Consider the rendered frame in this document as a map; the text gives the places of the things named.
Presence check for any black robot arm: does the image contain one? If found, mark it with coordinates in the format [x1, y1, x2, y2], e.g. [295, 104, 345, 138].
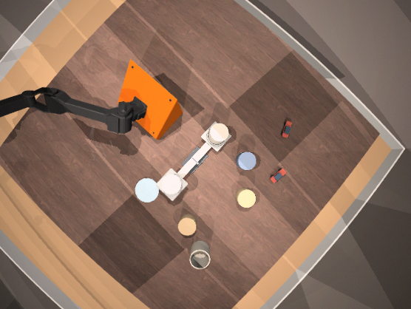
[0, 87, 148, 134]

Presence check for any grey balance beam with pans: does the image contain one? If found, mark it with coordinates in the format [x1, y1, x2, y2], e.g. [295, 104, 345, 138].
[156, 121, 231, 200]

